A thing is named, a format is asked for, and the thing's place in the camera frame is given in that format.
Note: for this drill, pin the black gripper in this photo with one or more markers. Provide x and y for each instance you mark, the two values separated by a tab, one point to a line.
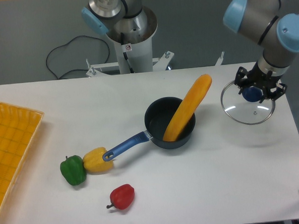
268	83

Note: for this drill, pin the glass pot lid blue knob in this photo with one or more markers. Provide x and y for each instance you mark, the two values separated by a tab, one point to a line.
247	106

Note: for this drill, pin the dark blue saucepan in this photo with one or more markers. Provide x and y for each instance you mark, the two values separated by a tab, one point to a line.
157	117

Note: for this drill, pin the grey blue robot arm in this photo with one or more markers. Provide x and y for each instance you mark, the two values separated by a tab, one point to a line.
255	19

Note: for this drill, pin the long yellow squash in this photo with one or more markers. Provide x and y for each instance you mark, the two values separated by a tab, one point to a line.
187	107

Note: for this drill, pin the red bell pepper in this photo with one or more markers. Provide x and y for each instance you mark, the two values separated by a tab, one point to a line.
122	197

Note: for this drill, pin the yellow bell pepper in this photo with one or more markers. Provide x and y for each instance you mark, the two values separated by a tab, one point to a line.
93	161

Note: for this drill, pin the green bell pepper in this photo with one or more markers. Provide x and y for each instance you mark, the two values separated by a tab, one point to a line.
72	169

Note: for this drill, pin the yellow plastic basket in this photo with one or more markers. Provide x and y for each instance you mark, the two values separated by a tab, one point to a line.
18	126

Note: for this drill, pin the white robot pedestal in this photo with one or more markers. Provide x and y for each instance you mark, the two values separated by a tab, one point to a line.
132	39

